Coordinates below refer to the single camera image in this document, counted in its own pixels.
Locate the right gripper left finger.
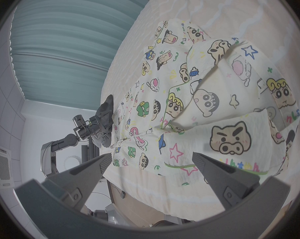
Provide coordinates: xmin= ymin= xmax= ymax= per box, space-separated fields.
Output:
xmin=42 ymin=153 xmax=113 ymax=211

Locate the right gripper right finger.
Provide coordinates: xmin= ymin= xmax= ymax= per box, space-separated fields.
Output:
xmin=192 ymin=152 xmax=261 ymax=213

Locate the white printed pyjama top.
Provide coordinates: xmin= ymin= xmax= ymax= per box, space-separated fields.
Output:
xmin=110 ymin=19 xmax=300 ymax=186

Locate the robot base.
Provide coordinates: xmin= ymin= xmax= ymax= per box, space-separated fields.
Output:
xmin=87 ymin=203 xmax=190 ymax=230

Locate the bed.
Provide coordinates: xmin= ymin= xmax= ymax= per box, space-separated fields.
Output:
xmin=99 ymin=0 xmax=300 ymax=221

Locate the black garment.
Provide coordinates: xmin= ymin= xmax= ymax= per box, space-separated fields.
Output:
xmin=91 ymin=95 xmax=115 ymax=149

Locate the blue-green curtain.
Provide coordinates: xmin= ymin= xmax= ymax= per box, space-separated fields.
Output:
xmin=11 ymin=52 xmax=111 ymax=101
xmin=10 ymin=0 xmax=156 ymax=70

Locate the ceiling air conditioner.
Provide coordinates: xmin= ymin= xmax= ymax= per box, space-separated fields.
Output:
xmin=0 ymin=141 xmax=15 ymax=189

